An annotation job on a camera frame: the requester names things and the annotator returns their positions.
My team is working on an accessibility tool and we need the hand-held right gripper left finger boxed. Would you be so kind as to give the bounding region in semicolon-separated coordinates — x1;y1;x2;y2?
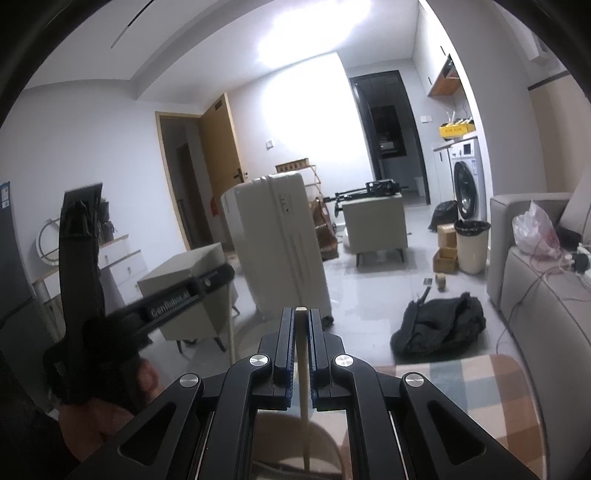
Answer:
65;307;296;480

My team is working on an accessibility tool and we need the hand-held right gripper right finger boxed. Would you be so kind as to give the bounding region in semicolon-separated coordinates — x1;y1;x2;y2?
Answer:
309;308;542;480

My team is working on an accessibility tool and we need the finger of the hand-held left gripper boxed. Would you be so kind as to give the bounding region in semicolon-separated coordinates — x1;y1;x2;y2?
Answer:
195;263;236;298

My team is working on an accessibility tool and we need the pale wooden chopstick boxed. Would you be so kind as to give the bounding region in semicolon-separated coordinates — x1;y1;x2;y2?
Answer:
295;306;311;480

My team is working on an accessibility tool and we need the person's left forearm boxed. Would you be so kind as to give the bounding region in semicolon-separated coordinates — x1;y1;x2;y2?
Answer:
0;355;93;480

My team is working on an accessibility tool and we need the person's left hand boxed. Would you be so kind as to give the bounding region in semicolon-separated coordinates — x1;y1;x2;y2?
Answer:
60;358;160;446

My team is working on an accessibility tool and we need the beige nightstand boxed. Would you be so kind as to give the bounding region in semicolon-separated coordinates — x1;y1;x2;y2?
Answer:
137;243;238;354
342;191;409;268

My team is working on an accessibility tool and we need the white drawer cabinet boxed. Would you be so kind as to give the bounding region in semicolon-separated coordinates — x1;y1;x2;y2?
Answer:
34;233;148;315

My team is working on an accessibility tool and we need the white round stand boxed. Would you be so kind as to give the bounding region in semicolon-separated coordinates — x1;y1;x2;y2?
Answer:
34;218;63;269

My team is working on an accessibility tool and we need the small potted plant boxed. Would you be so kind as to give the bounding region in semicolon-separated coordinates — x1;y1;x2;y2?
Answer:
95;196;115;241

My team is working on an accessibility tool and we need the grey refrigerator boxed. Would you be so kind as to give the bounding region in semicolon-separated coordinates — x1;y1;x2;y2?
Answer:
0;178;65;352

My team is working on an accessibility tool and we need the cream hard-shell suitcase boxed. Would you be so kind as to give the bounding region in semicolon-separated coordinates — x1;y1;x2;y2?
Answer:
221;172;334;326

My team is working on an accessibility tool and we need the wooden door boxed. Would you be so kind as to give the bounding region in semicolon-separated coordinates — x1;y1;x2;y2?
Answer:
199;93;245;252

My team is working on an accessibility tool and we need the black backpack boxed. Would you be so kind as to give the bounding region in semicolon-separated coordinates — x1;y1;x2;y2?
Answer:
390;292;487;358

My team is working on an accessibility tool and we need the cardboard box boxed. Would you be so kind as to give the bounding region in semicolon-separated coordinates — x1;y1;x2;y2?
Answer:
436;224;458;250
433;248;459;274

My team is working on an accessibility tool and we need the black folded tripod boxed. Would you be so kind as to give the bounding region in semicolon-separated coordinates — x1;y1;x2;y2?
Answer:
335;180;411;201

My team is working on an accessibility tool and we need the cream trash bin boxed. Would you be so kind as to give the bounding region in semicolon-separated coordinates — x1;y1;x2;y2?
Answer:
455;220;491;275

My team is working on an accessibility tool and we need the black garbage bag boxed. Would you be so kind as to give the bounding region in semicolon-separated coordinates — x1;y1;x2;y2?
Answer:
427;200;458;232

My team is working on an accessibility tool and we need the grey sofa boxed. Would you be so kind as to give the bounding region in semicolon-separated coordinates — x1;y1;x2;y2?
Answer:
487;182;591;416

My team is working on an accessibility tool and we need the white base cabinet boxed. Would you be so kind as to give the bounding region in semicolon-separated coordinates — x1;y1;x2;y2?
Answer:
431;138;455;206

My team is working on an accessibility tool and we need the black framed glass door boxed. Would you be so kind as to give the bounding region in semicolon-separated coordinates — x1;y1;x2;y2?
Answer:
349;71;432;206

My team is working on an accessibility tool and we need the white washing machine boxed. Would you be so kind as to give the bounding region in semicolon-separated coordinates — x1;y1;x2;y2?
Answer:
450;138;488;222

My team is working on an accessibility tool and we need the translucent plastic bag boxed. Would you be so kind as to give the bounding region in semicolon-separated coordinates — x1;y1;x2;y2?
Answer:
512;200;561;257

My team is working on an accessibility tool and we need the yellow crate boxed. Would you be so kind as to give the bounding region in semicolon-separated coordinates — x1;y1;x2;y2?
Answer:
438;121;475;139

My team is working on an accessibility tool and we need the thin red cable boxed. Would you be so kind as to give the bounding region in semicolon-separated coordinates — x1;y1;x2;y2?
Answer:
496;249;578;352

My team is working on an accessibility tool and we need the white wall cabinet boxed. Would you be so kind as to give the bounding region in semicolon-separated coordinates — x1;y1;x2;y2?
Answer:
427;46;462;97

